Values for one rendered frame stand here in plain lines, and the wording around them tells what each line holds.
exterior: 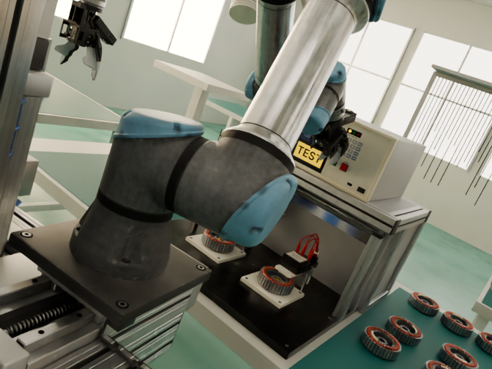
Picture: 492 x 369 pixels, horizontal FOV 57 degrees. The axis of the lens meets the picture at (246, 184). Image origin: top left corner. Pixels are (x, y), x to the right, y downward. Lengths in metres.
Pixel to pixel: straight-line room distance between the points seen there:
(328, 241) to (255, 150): 1.01
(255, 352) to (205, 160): 0.68
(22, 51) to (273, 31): 0.49
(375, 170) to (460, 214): 6.34
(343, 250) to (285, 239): 0.22
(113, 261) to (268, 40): 0.54
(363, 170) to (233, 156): 0.83
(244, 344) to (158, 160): 0.68
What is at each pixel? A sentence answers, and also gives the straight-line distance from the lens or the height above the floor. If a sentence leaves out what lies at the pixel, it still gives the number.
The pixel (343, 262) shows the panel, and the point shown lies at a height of 0.87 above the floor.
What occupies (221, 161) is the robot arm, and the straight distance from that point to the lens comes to 0.59.
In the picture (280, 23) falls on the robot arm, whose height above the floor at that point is 1.46.
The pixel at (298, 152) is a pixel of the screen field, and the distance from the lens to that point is 1.47.
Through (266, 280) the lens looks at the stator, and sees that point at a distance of 1.35.
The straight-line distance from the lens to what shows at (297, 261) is 1.41.
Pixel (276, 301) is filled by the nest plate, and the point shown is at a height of 0.78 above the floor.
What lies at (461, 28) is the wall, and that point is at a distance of 7.99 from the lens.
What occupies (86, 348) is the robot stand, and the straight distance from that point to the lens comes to 0.67.
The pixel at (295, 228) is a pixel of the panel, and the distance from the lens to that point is 1.63.
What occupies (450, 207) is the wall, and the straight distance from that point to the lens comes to 7.70.
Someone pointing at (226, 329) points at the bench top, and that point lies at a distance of 1.21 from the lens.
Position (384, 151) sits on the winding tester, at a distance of 1.37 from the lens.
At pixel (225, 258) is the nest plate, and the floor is 0.78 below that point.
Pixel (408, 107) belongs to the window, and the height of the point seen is 1.55.
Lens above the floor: 1.38
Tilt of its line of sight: 15 degrees down
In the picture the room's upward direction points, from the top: 22 degrees clockwise
